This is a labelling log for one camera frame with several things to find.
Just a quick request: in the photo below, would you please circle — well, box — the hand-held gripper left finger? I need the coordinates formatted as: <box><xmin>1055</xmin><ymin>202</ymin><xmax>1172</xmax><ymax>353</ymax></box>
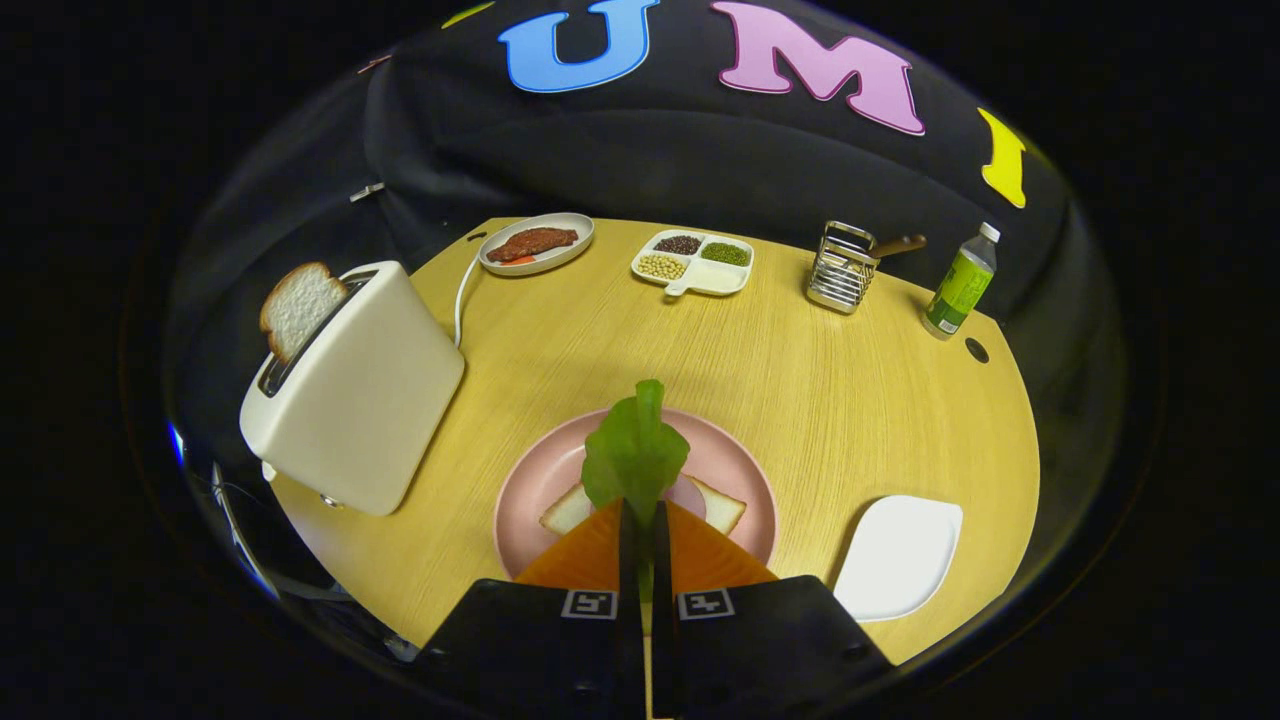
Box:
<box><xmin>415</xmin><ymin>498</ymin><xmax>649</xmax><ymax>720</ymax></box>

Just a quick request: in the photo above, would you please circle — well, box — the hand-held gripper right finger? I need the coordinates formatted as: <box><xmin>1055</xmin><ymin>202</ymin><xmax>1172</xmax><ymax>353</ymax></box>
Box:
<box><xmin>652</xmin><ymin>500</ymin><xmax>893</xmax><ymax>720</ymax></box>

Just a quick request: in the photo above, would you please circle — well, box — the green lettuce leaf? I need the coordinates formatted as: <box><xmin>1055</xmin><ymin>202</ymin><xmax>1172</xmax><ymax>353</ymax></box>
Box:
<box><xmin>581</xmin><ymin>378</ymin><xmax>691</xmax><ymax>601</ymax></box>

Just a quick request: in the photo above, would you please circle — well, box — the toasted white bread slice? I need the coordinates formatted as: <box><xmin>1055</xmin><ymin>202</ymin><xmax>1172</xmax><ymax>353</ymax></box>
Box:
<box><xmin>260</xmin><ymin>262</ymin><xmax>350</xmax><ymax>363</ymax></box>

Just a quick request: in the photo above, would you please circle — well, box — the bread slice with pale crust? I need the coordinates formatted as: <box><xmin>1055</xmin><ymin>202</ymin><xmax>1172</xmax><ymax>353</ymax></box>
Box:
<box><xmin>540</xmin><ymin>475</ymin><xmax>748</xmax><ymax>536</ymax></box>

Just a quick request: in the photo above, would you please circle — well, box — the round pink plate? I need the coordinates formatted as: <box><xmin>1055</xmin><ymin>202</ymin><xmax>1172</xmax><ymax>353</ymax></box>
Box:
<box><xmin>494</xmin><ymin>407</ymin><xmax>779</xmax><ymax>581</ymax></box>

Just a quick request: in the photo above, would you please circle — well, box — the white square plate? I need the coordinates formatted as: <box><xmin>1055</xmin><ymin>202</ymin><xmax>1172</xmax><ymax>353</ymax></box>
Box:
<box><xmin>833</xmin><ymin>495</ymin><xmax>964</xmax><ymax>623</ymax></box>

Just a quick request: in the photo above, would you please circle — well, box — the white divided dish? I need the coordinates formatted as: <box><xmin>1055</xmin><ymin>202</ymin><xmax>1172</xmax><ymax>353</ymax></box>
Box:
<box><xmin>631</xmin><ymin>229</ymin><xmax>755</xmax><ymax>298</ymax></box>

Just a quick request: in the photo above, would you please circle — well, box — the white toaster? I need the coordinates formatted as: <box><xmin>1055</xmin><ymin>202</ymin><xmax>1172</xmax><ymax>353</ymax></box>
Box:
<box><xmin>239</xmin><ymin>261</ymin><xmax>466</xmax><ymax>517</ymax></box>

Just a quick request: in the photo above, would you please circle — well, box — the round grey-white plate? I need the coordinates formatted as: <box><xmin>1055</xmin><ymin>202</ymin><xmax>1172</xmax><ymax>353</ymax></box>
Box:
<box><xmin>478</xmin><ymin>212</ymin><xmax>596</xmax><ymax>277</ymax></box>

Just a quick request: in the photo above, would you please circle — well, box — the brown meat slice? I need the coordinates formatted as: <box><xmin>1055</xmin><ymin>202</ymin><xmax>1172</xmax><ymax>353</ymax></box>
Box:
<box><xmin>487</xmin><ymin>227</ymin><xmax>580</xmax><ymax>264</ymax></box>

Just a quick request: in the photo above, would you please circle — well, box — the black backdrop cloth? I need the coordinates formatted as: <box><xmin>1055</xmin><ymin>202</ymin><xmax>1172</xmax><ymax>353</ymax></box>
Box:
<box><xmin>165</xmin><ymin>0</ymin><xmax>1126</xmax><ymax>481</ymax></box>

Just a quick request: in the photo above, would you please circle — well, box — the clear bottle with green label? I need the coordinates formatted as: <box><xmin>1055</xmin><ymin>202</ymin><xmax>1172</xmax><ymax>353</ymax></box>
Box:
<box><xmin>921</xmin><ymin>222</ymin><xmax>1001</xmax><ymax>341</ymax></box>

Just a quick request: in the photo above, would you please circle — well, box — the white toaster power cable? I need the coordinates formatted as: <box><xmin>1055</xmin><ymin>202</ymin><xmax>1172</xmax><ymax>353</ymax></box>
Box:
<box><xmin>453</xmin><ymin>255</ymin><xmax>483</xmax><ymax>349</ymax></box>

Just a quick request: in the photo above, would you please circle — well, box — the metal wire utensil holder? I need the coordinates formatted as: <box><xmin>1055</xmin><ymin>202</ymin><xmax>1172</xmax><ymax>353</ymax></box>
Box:
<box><xmin>806</xmin><ymin>220</ymin><xmax>881</xmax><ymax>315</ymax></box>

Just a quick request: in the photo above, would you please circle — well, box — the wooden handled utensil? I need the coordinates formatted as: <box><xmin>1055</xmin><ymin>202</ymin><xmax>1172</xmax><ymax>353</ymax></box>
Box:
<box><xmin>850</xmin><ymin>234</ymin><xmax>928</xmax><ymax>263</ymax></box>

